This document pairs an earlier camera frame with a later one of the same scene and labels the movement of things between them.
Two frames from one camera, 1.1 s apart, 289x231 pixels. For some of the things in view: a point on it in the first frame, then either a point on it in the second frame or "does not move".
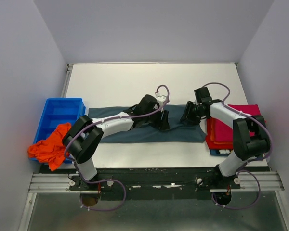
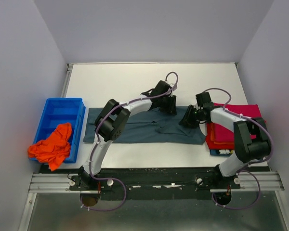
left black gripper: (161, 124) -> (171, 109)
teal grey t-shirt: (178, 132) does not move
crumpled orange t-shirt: (51, 150) does not move
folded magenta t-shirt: (223, 132) does not move
